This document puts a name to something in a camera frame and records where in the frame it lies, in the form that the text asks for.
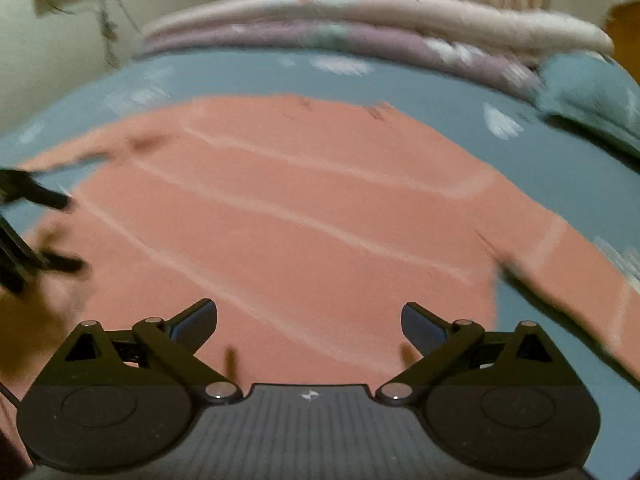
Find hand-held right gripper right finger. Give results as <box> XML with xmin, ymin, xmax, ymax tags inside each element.
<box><xmin>374</xmin><ymin>301</ymin><xmax>583</xmax><ymax>406</ymax></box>

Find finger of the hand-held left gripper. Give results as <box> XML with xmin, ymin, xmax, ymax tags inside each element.
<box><xmin>0</xmin><ymin>214</ymin><xmax>87</xmax><ymax>295</ymax></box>
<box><xmin>0</xmin><ymin>169</ymin><xmax>71</xmax><ymax>211</ymax></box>

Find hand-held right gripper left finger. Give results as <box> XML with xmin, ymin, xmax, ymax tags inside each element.
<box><xmin>42</xmin><ymin>298</ymin><xmax>243</xmax><ymax>406</ymax></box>

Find orange striped sweater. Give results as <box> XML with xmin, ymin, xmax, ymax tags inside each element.
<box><xmin>0</xmin><ymin>95</ymin><xmax>640</xmax><ymax>411</ymax></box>

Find bed with teal printed sheet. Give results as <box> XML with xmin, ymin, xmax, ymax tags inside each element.
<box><xmin>0</xmin><ymin>47</ymin><xmax>640</xmax><ymax>480</ymax></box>

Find teal pillow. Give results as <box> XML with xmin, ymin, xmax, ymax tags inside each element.
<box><xmin>537</xmin><ymin>52</ymin><xmax>640</xmax><ymax>161</ymax></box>

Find pink floral quilt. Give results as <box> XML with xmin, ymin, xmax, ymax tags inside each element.
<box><xmin>142</xmin><ymin>0</ymin><xmax>616</xmax><ymax>56</ymax></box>

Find wooden bed headboard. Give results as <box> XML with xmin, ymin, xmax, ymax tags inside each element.
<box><xmin>605</xmin><ymin>0</ymin><xmax>640</xmax><ymax>41</ymax></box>

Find wall cables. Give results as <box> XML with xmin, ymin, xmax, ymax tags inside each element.
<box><xmin>97</xmin><ymin>0</ymin><xmax>141</xmax><ymax>68</ymax></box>

